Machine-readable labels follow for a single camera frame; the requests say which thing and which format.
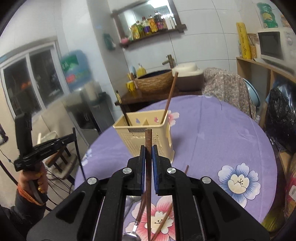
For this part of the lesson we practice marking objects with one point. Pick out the small dark wooden stool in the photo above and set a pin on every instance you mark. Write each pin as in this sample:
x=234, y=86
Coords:
x=61, y=157

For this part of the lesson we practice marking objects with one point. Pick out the beige perforated cutlery holder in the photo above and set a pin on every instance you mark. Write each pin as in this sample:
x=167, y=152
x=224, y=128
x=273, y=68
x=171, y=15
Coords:
x=132, y=132

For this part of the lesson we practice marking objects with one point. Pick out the green instant noodle cups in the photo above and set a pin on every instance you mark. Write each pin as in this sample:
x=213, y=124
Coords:
x=267, y=15

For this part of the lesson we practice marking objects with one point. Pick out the dark wooden sink table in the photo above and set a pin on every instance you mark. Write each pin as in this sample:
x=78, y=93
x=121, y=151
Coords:
x=136, y=100

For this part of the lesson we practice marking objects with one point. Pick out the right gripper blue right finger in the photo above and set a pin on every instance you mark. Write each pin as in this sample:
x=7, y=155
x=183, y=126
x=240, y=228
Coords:
x=155, y=158

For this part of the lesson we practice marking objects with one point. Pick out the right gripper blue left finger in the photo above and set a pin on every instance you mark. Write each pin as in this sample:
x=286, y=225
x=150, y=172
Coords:
x=142, y=161

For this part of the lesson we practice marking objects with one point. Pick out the white brown rice cooker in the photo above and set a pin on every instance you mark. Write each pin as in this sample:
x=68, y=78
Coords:
x=190, y=77

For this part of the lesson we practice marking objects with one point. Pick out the yellow mug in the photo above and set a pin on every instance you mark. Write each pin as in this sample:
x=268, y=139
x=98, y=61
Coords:
x=131, y=86

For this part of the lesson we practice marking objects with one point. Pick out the black chopstick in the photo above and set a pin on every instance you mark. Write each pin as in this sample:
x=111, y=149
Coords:
x=77, y=152
x=122, y=108

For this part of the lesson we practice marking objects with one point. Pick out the black plastic bag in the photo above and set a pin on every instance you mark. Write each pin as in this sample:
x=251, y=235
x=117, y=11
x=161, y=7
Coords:
x=280, y=117

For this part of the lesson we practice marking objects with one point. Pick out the left hand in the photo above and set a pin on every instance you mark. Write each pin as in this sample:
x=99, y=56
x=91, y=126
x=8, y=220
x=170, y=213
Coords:
x=33, y=185

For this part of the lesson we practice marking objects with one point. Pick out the blue water jug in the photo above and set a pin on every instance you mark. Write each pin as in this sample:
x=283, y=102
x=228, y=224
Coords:
x=76, y=69

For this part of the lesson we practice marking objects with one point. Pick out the yellow chopstick box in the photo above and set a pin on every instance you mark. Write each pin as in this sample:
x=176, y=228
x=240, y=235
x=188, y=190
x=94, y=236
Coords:
x=243, y=39

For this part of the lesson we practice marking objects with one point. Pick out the grey water dispenser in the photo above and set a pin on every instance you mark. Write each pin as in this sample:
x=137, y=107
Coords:
x=90, y=115

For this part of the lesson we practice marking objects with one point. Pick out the dark soy sauce bottle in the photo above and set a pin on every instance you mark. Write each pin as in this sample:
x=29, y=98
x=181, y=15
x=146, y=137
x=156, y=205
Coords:
x=158, y=20

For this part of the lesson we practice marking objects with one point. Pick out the purple floral tablecloth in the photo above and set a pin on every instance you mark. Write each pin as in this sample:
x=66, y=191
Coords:
x=215, y=139

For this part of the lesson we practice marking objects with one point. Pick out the woven pattern basin sink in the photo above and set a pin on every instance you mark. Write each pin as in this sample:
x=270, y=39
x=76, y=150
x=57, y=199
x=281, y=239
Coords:
x=155, y=82

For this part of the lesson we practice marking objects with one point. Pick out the bronze faucet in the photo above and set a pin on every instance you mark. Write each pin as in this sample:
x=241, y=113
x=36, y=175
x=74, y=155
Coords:
x=170, y=61

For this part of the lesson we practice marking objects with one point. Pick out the white microwave oven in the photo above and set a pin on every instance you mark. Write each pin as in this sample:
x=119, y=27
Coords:
x=277, y=45

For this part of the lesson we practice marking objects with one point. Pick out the sliding window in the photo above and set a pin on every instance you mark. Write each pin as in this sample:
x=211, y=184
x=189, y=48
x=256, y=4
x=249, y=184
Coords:
x=32, y=78

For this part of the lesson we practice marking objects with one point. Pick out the yellow label oil bottle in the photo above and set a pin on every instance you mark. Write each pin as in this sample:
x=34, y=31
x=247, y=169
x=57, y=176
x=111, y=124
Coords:
x=152, y=24

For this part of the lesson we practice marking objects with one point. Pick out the floral cloth covered chair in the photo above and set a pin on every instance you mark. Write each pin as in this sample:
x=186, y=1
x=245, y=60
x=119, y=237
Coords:
x=230, y=88

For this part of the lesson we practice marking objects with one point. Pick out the dark wooden framed mirror shelf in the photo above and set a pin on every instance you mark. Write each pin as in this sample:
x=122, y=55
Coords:
x=128, y=20

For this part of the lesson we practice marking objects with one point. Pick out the purple label bottle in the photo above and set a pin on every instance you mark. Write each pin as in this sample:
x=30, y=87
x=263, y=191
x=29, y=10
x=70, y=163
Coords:
x=146, y=27

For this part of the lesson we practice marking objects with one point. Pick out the brown wooden chopstick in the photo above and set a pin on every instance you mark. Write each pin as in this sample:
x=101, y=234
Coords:
x=170, y=96
x=148, y=163

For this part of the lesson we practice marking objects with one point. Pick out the orange sleeved left forearm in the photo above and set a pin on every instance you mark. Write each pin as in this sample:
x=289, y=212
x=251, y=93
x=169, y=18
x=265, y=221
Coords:
x=20, y=218

